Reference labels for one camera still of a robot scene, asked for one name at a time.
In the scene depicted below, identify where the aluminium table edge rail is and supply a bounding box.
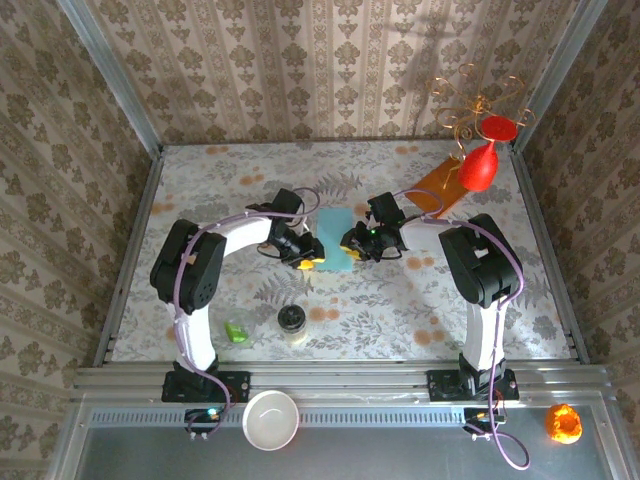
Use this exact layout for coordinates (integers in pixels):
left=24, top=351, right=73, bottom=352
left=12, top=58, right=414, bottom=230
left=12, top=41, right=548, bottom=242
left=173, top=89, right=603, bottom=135
left=507, top=147, right=591, bottom=364
left=92, top=149, right=166, bottom=369

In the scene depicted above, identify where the light blue cloth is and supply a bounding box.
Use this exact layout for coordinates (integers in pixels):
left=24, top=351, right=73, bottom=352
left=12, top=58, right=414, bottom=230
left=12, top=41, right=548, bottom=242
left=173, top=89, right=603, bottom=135
left=314, top=207, right=354, bottom=273

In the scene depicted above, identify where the aluminium frame post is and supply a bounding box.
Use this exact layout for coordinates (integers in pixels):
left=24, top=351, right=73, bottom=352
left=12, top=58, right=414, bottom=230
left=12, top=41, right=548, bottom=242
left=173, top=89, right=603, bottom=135
left=57, top=0, right=164, bottom=156
left=512, top=0, right=609, bottom=151

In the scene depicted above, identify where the orange wooden board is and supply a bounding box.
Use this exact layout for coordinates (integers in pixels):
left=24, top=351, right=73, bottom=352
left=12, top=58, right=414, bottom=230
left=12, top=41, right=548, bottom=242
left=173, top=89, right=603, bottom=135
left=409, top=158, right=469, bottom=221

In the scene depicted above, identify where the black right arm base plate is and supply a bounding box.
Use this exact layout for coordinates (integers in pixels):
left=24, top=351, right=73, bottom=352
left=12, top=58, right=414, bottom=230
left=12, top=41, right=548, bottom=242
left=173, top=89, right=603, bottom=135
left=426, top=368, right=520, bottom=402

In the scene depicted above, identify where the wide aluminium extrusion rail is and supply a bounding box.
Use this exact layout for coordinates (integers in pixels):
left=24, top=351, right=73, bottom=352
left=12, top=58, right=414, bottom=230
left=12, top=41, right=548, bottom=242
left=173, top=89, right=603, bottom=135
left=72, top=363, right=614, bottom=401

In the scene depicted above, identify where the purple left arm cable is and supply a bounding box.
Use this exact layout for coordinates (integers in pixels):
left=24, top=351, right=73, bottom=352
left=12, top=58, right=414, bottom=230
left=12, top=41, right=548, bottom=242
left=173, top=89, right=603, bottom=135
left=172, top=185, right=321, bottom=444

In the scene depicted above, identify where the white bowl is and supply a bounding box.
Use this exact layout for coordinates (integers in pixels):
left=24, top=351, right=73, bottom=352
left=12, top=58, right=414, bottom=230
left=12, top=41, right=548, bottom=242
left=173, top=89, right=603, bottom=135
left=242, top=389, right=301, bottom=452

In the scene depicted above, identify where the orange hollow fruit shell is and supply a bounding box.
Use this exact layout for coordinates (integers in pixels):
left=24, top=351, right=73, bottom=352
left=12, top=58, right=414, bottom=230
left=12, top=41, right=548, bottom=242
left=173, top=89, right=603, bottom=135
left=543, top=402, right=585, bottom=445

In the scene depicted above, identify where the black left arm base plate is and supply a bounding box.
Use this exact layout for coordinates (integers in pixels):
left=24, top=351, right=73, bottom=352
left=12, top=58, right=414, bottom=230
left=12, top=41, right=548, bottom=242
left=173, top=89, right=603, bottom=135
left=160, top=370, right=252, bottom=404

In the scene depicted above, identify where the gold wire glass stand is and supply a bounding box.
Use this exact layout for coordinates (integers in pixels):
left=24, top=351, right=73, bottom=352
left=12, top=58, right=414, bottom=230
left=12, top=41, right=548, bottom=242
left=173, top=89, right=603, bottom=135
left=425, top=63, right=537, bottom=191

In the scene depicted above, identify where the slotted grey cable duct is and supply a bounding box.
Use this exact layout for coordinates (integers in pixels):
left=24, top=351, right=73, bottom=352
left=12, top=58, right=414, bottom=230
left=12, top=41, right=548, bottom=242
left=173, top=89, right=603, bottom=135
left=87, top=405, right=501, bottom=427

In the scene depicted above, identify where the red wine glass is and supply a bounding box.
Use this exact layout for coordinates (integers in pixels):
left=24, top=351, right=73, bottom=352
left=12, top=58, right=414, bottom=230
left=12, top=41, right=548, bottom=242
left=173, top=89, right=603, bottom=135
left=457, top=113, right=519, bottom=194

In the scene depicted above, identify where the clear glass cup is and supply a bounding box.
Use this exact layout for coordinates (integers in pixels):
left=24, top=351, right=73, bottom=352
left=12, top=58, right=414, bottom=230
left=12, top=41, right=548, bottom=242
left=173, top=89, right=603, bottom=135
left=222, top=307, right=259, bottom=349

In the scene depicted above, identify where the green object in cup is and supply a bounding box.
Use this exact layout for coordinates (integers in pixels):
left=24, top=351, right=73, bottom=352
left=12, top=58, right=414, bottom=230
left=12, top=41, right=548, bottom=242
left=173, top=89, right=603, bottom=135
left=223, top=322, right=251, bottom=345

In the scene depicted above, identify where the small jar with black lid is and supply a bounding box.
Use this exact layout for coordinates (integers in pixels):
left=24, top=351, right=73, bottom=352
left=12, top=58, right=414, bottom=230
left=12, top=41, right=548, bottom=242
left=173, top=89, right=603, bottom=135
left=277, top=303, right=309, bottom=346

